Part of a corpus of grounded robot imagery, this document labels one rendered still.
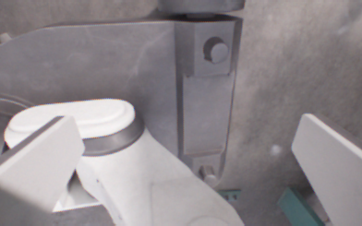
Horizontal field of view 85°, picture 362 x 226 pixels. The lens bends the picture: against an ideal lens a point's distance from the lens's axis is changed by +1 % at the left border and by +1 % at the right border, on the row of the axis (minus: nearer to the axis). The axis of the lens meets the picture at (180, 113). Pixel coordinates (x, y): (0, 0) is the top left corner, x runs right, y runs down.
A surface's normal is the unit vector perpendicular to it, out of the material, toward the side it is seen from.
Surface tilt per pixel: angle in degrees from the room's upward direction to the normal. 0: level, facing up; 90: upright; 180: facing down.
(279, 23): 0
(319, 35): 0
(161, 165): 90
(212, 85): 0
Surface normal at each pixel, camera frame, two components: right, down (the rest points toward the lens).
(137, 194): -0.02, -0.86
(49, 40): 0.18, 0.51
